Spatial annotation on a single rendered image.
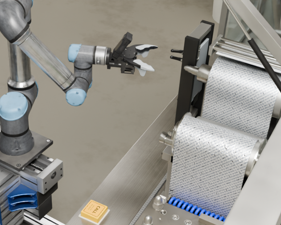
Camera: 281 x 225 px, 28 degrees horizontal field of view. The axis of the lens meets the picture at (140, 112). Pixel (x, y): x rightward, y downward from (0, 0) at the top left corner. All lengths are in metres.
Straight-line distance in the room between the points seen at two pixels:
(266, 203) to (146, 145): 1.31
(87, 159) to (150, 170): 1.43
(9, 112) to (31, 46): 0.31
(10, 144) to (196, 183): 0.88
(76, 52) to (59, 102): 1.87
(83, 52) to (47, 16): 3.04
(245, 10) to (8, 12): 1.04
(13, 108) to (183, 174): 0.79
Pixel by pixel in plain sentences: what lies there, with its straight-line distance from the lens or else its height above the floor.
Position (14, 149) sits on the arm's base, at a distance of 2.38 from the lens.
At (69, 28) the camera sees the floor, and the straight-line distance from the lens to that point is 5.05.
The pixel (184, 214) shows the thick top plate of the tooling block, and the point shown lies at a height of 1.03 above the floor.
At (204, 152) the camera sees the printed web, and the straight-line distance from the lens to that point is 1.74.
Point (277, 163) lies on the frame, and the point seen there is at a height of 1.65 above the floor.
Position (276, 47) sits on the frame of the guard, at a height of 1.75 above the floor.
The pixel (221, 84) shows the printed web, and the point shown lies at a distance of 1.88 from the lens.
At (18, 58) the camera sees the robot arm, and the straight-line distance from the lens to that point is 2.31.
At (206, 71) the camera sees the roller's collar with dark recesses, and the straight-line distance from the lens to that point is 1.94.
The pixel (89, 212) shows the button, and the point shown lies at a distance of 1.99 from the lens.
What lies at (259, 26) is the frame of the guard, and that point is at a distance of 1.32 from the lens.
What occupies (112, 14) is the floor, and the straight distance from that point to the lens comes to 5.30.
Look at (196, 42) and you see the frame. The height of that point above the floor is 1.43.
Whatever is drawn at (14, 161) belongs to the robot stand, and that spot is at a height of 0.82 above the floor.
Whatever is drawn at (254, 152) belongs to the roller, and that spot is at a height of 1.30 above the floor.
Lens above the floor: 2.37
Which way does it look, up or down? 36 degrees down
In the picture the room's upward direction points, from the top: 4 degrees clockwise
